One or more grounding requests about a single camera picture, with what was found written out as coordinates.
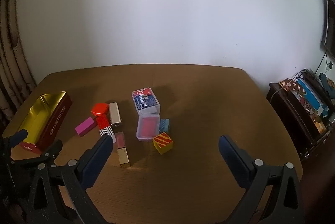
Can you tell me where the clear floss pick box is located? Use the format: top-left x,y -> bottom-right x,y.
131,87 -> 160,117

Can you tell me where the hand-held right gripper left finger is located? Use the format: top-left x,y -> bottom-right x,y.
26,134 -> 116,224

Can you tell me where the teal strap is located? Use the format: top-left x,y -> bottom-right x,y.
319,73 -> 335,117

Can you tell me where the black white zigzag block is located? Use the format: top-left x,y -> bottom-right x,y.
99,126 -> 116,143

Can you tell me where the blue white cardboard box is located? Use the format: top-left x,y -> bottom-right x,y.
297,79 -> 327,115

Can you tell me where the dark framed screen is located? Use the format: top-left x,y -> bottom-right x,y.
321,0 -> 335,56

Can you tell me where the blue patterned tape roll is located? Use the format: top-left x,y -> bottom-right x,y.
158,119 -> 170,134

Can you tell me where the beige patterned curtain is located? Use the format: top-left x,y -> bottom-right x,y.
0,0 -> 37,120

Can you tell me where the dark wooden cabinet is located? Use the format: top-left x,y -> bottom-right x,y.
266,82 -> 335,162

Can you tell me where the red tin box gold inside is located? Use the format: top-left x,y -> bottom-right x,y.
4,91 -> 73,155

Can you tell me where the yellow block with red stripes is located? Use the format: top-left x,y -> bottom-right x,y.
153,132 -> 174,155

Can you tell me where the pink wooden block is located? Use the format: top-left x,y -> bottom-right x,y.
75,117 -> 95,137

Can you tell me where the brown floral cloth pouch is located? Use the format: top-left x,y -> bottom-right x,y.
278,78 -> 305,95

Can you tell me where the clear box with pink pad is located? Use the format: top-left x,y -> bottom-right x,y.
136,114 -> 160,142

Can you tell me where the pink lip gloss tube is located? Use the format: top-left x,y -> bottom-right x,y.
115,131 -> 130,167

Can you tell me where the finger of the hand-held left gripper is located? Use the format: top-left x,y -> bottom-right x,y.
10,140 -> 63,166
2,128 -> 28,147

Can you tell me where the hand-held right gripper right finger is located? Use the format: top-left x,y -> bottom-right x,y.
219,135 -> 305,224

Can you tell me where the thin wall cable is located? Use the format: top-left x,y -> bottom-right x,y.
315,50 -> 333,75

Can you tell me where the red rectangular block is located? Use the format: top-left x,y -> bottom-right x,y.
95,114 -> 110,129

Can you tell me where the champagne gold rectangular case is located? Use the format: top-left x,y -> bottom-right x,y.
108,102 -> 122,128

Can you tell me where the colourful printed box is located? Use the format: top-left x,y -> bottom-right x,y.
290,91 -> 327,136

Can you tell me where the red rounded block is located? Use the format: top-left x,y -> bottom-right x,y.
92,103 -> 108,116

